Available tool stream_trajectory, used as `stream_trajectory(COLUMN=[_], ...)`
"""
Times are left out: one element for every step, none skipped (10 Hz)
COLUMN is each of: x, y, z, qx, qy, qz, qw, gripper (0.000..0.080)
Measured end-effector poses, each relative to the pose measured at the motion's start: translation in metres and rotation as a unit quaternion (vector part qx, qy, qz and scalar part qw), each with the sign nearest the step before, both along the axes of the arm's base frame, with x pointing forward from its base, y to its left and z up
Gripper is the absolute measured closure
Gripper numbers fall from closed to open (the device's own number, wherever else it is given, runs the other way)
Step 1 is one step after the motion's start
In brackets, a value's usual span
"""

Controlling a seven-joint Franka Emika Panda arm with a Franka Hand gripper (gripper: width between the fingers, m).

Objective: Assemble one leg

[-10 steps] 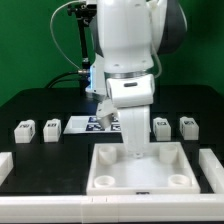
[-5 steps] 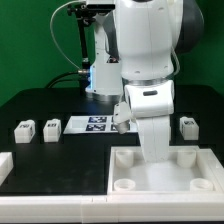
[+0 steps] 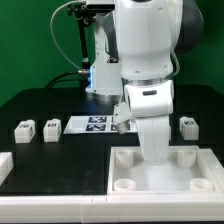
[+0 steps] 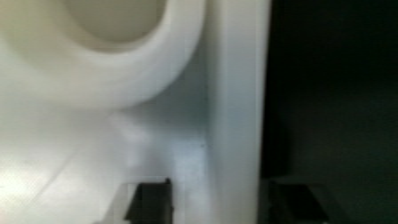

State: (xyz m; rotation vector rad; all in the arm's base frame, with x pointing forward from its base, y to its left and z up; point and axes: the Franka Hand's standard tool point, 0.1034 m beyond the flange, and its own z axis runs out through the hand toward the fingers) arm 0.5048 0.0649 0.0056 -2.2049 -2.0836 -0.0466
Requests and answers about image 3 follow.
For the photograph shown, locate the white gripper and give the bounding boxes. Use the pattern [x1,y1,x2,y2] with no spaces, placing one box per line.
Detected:
[124,80,174,164]

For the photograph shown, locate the white square table top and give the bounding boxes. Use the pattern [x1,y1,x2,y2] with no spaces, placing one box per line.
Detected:
[107,146,224,195]

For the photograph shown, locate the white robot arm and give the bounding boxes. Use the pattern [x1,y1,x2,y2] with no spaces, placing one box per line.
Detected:
[84,0,203,163]

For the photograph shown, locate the white marker sheet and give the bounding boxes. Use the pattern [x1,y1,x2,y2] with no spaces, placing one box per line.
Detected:
[62,114,139,135]

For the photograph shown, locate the white left fence piece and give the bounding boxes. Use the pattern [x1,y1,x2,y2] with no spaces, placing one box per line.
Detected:
[0,152,14,186]

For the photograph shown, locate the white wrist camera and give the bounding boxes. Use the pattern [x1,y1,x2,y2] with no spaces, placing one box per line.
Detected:
[113,102,135,134]

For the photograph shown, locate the black cables at base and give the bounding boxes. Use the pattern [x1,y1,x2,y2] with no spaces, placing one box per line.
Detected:
[44,71,83,90]

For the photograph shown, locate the black camera pole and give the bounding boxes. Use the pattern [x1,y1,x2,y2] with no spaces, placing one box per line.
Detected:
[67,4,94,90]

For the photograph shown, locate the white front fence rail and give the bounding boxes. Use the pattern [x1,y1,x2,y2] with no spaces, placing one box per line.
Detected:
[0,194,224,223]

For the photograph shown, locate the grey camera on pole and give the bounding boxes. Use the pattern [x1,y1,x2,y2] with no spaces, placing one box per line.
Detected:
[86,0,115,13]

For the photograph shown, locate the grey cable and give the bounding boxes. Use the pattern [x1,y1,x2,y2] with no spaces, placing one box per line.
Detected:
[49,0,88,72]

